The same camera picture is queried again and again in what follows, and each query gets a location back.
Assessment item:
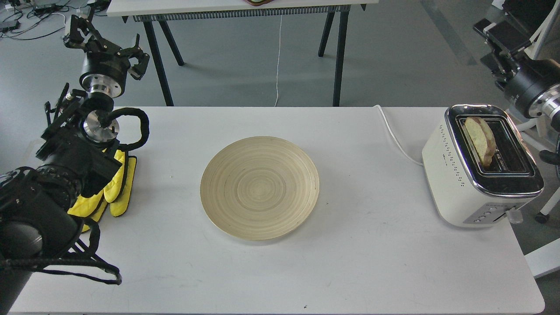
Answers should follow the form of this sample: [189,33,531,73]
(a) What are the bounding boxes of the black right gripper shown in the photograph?
[473,19,560,119]

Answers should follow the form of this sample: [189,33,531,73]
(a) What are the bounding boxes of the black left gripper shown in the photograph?
[63,15,150,97]

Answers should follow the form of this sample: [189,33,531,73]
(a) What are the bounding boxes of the slice of bread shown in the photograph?
[464,116,497,169]

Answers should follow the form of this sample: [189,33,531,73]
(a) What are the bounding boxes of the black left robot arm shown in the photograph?
[1,13,150,315]

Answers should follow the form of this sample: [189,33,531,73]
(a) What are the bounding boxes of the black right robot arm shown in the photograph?
[473,19,560,132]

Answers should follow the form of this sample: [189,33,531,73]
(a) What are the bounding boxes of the cream white toaster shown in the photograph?
[422,104,544,228]

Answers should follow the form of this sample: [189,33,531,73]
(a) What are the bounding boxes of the white background table black legs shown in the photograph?
[106,0,370,106]

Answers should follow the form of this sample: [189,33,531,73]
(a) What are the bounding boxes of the yellow oven mitt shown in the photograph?
[67,150,137,223]

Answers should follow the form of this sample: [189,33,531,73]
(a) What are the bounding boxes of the round wooden plate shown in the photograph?
[199,136,320,241]

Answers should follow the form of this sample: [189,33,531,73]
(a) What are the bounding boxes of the black cables on floor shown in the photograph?
[0,0,110,42]

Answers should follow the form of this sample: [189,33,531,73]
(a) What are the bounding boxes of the white toaster power cable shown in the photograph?
[374,105,424,166]

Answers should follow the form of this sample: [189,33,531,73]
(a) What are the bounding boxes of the thin white hanging cable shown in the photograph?
[274,16,283,107]

